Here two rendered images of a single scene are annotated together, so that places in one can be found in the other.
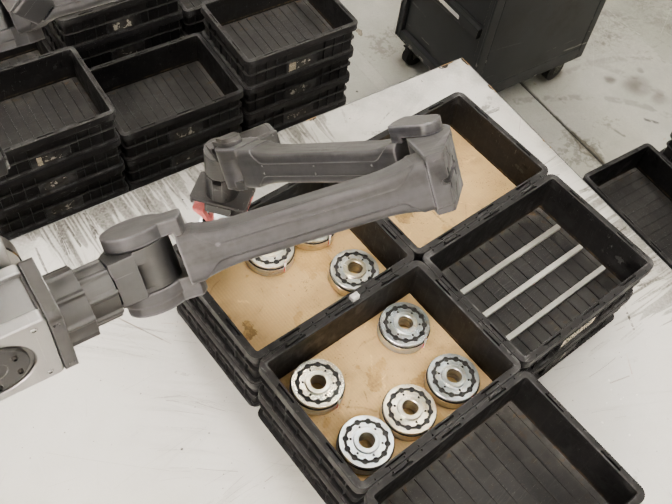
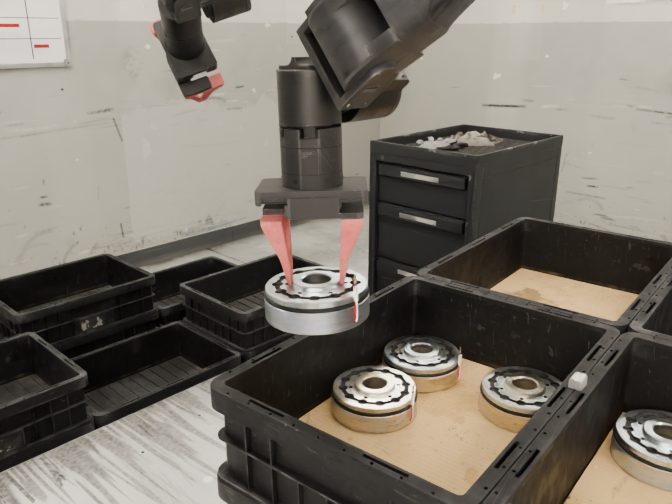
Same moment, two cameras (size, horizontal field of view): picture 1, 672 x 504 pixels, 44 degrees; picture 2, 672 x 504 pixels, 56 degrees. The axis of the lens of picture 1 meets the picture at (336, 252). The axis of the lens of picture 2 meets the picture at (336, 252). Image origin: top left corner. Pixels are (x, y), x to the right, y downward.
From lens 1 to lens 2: 1.08 m
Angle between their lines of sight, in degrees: 36
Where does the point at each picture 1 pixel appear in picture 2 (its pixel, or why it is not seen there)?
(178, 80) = (160, 374)
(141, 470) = not seen: outside the picture
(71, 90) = (28, 386)
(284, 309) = (441, 470)
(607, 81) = not seen: hidden behind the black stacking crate
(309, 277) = (454, 422)
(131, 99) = (105, 399)
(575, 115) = not seen: hidden behind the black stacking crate
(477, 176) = (591, 295)
